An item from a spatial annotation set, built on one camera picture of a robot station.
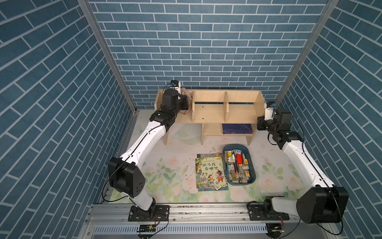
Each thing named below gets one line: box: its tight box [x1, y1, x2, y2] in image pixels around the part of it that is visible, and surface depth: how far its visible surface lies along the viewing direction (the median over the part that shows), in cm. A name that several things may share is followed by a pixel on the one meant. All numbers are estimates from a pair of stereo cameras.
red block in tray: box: [236, 153, 243, 164], surface depth 93 cm
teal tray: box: [222, 143, 257, 186], surface depth 89 cm
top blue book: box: [221, 123, 253, 135], surface depth 93 cm
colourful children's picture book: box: [194, 153, 229, 192], surface depth 88 cm
